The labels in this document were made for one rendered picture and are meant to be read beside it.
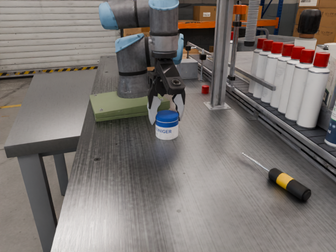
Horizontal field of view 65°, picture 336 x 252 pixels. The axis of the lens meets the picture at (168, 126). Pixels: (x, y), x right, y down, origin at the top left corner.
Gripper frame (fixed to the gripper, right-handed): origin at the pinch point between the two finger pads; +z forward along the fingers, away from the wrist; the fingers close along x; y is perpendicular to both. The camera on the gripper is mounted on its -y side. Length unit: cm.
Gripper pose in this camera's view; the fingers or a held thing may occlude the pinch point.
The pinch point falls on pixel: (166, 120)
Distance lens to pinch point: 80.0
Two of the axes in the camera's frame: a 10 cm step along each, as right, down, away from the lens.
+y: -3.3, -3.9, 8.6
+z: 0.0, 9.1, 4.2
